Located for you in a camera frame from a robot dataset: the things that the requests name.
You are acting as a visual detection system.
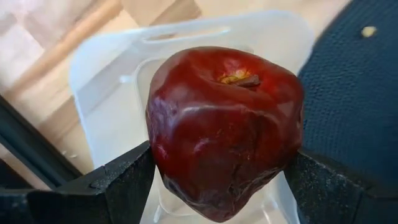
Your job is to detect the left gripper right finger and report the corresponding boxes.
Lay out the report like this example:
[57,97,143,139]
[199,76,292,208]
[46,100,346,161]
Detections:
[284,149,398,224]

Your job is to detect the clear plastic container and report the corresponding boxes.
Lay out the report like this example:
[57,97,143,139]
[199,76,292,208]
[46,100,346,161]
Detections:
[68,9,315,224]

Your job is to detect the dark round woven placemat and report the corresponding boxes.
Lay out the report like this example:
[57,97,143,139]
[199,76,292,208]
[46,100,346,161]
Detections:
[297,0,398,187]

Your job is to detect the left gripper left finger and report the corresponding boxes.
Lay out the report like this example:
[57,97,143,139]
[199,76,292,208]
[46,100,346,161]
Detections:
[26,140,156,224]

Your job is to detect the yellowish cereal crumb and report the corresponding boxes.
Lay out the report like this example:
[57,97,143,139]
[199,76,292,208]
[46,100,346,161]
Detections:
[360,26,378,39]

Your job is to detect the black aluminium frame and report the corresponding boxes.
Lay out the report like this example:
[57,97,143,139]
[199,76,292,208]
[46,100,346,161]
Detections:
[0,96,83,189]

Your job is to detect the dark red apple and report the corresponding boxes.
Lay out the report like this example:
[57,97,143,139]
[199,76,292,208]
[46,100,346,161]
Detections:
[145,45,305,223]

